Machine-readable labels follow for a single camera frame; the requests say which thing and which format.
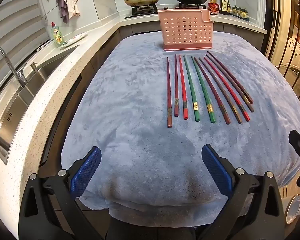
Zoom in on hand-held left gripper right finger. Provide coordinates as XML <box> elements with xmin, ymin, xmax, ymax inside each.
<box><xmin>201</xmin><ymin>144</ymin><xmax>286</xmax><ymax>240</ymax></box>

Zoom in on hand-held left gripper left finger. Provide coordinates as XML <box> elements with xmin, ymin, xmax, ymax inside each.
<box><xmin>18</xmin><ymin>146</ymin><xmax>110</xmax><ymax>240</ymax></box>

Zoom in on dark red chopstick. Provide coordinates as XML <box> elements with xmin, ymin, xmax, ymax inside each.
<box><xmin>194</xmin><ymin>57</ymin><xmax>232</xmax><ymax>125</ymax></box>
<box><xmin>174</xmin><ymin>54</ymin><xmax>179</xmax><ymax>117</ymax></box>
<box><xmin>166</xmin><ymin>57</ymin><xmax>172</xmax><ymax>128</ymax></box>

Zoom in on brown chopstick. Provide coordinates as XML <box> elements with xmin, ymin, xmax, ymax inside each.
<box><xmin>207</xmin><ymin>51</ymin><xmax>254</xmax><ymax>105</ymax></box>
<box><xmin>199</xmin><ymin>57</ymin><xmax>243</xmax><ymax>124</ymax></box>
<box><xmin>205</xmin><ymin>54</ymin><xmax>255</xmax><ymax>112</ymax></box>

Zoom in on green chopstick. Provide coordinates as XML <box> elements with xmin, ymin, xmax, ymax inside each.
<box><xmin>183</xmin><ymin>55</ymin><xmax>200</xmax><ymax>122</ymax></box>
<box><xmin>191</xmin><ymin>56</ymin><xmax>216</xmax><ymax>124</ymax></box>

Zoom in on pink perforated plastic utensil basket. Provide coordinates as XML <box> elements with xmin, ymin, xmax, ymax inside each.
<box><xmin>157</xmin><ymin>9</ymin><xmax>215</xmax><ymax>53</ymax></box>

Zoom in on white round dish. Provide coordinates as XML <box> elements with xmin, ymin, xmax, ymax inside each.
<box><xmin>285</xmin><ymin>194</ymin><xmax>300</xmax><ymax>225</ymax></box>

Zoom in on blue plush blanket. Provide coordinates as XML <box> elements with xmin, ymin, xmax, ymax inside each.
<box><xmin>61</xmin><ymin>31</ymin><xmax>300</xmax><ymax>227</ymax></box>

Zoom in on stainless steel sink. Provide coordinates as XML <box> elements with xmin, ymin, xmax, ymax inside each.
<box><xmin>0</xmin><ymin>44</ymin><xmax>80</xmax><ymax>165</ymax></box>

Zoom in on white plate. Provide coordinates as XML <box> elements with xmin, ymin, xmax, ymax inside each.
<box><xmin>60</xmin><ymin>32</ymin><xmax>88</xmax><ymax>49</ymax></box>

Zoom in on green dish soap bottle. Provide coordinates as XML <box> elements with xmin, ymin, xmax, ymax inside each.
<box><xmin>51</xmin><ymin>22</ymin><xmax>65</xmax><ymax>47</ymax></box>

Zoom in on chrome kitchen faucet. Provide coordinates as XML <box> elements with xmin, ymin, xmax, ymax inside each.
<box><xmin>0</xmin><ymin>45</ymin><xmax>28</xmax><ymax>88</ymax></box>

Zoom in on row of small spice jars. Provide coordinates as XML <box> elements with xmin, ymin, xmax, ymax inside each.
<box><xmin>230</xmin><ymin>5</ymin><xmax>250</xmax><ymax>22</ymax></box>

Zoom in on red food tub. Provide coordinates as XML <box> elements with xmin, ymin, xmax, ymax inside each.
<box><xmin>208</xmin><ymin>2</ymin><xmax>220</xmax><ymax>14</ymax></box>

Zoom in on dark soy sauce bottle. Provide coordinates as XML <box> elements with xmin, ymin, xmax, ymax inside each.
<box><xmin>219</xmin><ymin>0</ymin><xmax>232</xmax><ymax>15</ymax></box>

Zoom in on white window blinds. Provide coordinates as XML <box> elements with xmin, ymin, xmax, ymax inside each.
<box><xmin>0</xmin><ymin>0</ymin><xmax>52</xmax><ymax>53</ymax></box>

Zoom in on purple hanging cloth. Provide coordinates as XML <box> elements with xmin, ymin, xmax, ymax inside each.
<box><xmin>55</xmin><ymin>0</ymin><xmax>70</xmax><ymax>23</ymax></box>

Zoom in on white hanging cloth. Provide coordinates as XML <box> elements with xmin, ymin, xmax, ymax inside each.
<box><xmin>64</xmin><ymin>0</ymin><xmax>80</xmax><ymax>18</ymax></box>

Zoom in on black gas stove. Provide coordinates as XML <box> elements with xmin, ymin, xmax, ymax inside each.
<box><xmin>124</xmin><ymin>4</ymin><xmax>208</xmax><ymax>19</ymax></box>

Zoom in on glass door with wooden frame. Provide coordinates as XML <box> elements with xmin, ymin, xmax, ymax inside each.
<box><xmin>265</xmin><ymin>0</ymin><xmax>300</xmax><ymax>100</ymax></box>

